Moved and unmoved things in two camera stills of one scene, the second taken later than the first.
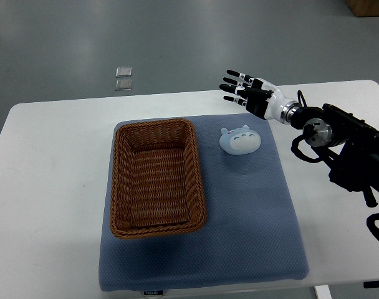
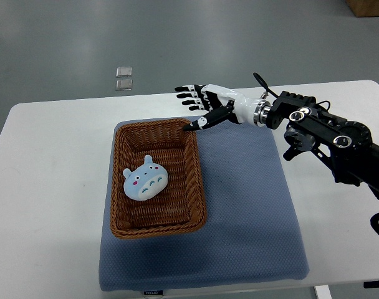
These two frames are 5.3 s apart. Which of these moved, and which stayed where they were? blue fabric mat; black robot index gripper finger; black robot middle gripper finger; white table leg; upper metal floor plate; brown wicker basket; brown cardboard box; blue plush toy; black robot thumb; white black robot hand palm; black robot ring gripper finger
Moved: black robot middle gripper finger; blue plush toy; white black robot hand palm; black robot index gripper finger; black robot thumb; black robot ring gripper finger
Stayed: blue fabric mat; brown cardboard box; white table leg; upper metal floor plate; brown wicker basket
